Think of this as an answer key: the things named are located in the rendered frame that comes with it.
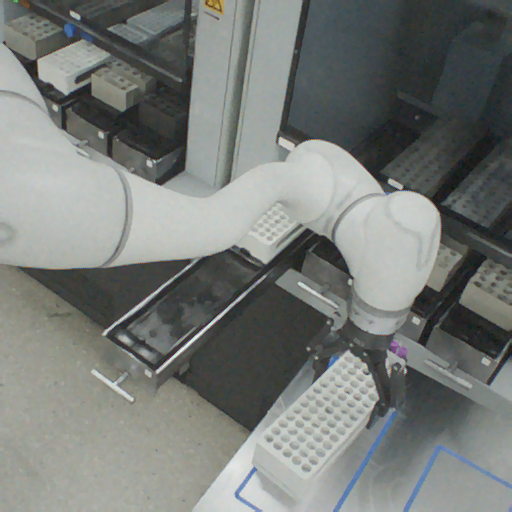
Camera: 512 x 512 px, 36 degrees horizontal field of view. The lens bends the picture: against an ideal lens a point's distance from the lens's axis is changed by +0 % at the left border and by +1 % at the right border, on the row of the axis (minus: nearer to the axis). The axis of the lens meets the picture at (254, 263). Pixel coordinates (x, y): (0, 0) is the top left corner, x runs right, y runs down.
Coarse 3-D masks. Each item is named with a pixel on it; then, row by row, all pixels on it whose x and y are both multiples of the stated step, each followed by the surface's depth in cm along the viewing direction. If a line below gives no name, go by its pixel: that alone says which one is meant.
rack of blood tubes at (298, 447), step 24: (336, 384) 132; (360, 384) 131; (288, 408) 126; (312, 408) 127; (336, 408) 127; (360, 408) 129; (264, 432) 122; (288, 432) 124; (312, 432) 124; (336, 432) 125; (360, 432) 131; (264, 456) 121; (288, 456) 121; (312, 456) 120; (336, 456) 125; (288, 480) 120; (312, 480) 120
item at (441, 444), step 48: (336, 336) 147; (432, 384) 141; (384, 432) 133; (432, 432) 134; (480, 432) 135; (240, 480) 123; (336, 480) 125; (384, 480) 126; (432, 480) 127; (480, 480) 128
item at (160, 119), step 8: (144, 104) 183; (152, 104) 183; (144, 112) 185; (152, 112) 183; (160, 112) 181; (168, 112) 181; (144, 120) 186; (152, 120) 184; (160, 120) 183; (168, 120) 181; (176, 120) 180; (152, 128) 186; (160, 128) 184; (168, 128) 182; (176, 128) 182; (168, 136) 184
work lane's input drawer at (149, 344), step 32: (224, 256) 161; (288, 256) 163; (160, 288) 151; (192, 288) 153; (224, 288) 154; (256, 288) 156; (128, 320) 144; (160, 320) 146; (192, 320) 147; (224, 320) 151; (128, 352) 140; (160, 352) 139; (192, 352) 145; (160, 384) 141
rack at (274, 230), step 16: (272, 208) 164; (256, 224) 160; (272, 224) 161; (288, 224) 161; (240, 240) 160; (256, 240) 157; (272, 240) 157; (288, 240) 163; (256, 256) 159; (272, 256) 160
